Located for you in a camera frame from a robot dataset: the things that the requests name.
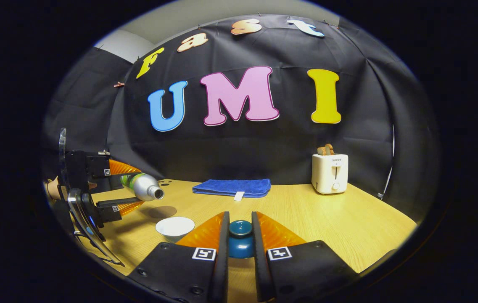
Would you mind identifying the blue folded towel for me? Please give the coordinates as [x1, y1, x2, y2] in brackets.
[192, 179, 272, 201]

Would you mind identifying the white cable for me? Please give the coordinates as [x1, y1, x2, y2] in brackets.
[377, 124, 396, 199]

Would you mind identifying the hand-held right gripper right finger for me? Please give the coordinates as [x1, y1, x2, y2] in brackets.
[251, 211, 359, 303]

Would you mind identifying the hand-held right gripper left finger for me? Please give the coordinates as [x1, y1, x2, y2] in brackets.
[127, 211, 231, 303]

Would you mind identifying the white toaster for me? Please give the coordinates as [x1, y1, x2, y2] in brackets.
[311, 153, 349, 195]

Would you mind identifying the black backdrop cloth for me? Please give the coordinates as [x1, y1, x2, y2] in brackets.
[41, 14, 426, 207]

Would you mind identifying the white teacup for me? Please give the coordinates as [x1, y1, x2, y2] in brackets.
[155, 217, 195, 244]

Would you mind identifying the round brown coaster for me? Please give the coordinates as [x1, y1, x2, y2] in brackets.
[148, 205, 177, 219]

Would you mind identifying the green label aluminium water bottle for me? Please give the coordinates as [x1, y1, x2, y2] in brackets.
[120, 173, 165, 202]

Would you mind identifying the teal teacup lid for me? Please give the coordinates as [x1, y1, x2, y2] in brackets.
[227, 220, 255, 259]

